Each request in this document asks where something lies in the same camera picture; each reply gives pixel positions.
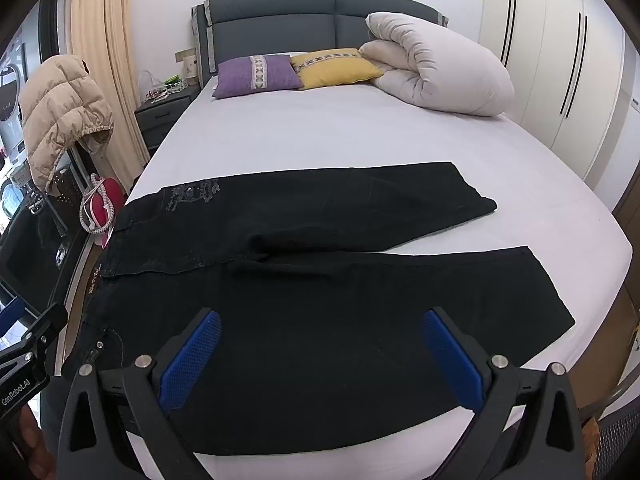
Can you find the black studded bag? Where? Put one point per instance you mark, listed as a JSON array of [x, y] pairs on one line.
[[45, 250]]

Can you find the black pants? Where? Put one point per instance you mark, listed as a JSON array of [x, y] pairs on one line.
[[300, 310]]

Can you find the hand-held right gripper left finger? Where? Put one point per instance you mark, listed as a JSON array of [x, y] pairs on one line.
[[192, 360]]

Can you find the person's left hand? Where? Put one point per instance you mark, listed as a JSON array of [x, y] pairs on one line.
[[27, 442]]

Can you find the beige puffer jacket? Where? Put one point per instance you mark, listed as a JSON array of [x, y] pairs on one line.
[[60, 110]]

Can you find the bed with white sheet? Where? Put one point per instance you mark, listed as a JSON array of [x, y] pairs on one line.
[[350, 130]]

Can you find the black mesh basket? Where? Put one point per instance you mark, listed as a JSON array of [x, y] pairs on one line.
[[620, 440]]

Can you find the grey padded headboard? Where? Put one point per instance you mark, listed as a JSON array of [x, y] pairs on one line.
[[280, 25]]

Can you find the yellow pillow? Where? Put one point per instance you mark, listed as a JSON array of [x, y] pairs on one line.
[[335, 70]]

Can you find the white wardrobe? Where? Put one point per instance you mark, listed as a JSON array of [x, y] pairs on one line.
[[550, 60]]

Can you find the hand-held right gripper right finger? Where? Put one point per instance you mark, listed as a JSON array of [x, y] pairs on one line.
[[450, 360]]

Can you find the dark grey nightstand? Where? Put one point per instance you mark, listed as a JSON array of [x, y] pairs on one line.
[[160, 120]]

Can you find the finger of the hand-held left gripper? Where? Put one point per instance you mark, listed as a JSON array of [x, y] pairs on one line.
[[10, 312], [50, 320]]

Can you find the purple pillow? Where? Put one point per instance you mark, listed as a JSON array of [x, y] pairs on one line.
[[257, 77]]

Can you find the small beige box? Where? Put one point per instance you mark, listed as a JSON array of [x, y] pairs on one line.
[[186, 62]]

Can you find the white plush cushion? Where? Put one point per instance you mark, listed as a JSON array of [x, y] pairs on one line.
[[440, 70]]

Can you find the beige curtain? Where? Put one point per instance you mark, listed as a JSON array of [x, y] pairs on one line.
[[105, 35]]

